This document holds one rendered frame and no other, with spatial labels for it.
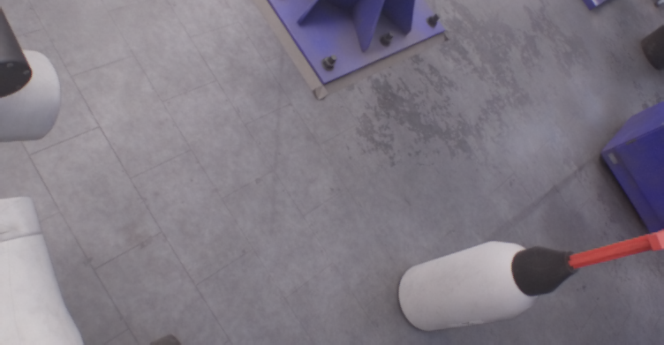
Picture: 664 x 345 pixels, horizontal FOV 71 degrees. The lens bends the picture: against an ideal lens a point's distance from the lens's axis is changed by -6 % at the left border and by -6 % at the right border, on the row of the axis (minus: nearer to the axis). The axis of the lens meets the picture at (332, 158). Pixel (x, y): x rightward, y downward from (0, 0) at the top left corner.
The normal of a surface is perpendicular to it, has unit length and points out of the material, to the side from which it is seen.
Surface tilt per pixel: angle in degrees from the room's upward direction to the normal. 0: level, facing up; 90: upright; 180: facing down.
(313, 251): 0
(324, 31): 0
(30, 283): 34
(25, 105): 54
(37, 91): 42
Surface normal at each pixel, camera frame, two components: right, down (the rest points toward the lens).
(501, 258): -0.36, -0.73
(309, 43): 0.47, -0.37
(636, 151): -0.70, 0.40
